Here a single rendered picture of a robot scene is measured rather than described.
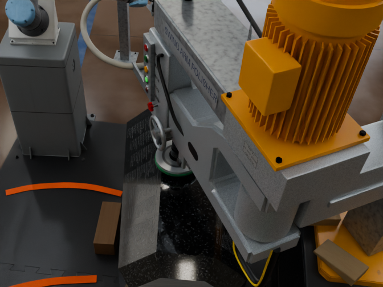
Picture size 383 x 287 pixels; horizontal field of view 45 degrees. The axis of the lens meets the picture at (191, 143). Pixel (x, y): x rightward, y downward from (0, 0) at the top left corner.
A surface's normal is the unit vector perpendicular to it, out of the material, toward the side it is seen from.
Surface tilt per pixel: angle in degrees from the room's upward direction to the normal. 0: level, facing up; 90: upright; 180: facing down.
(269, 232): 90
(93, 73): 0
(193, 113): 4
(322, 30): 90
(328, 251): 11
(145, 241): 45
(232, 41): 0
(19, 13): 52
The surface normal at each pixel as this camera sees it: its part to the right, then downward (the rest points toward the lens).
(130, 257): -0.66, -0.52
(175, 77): 0.42, 0.67
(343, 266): -0.07, -0.79
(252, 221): -0.57, 0.57
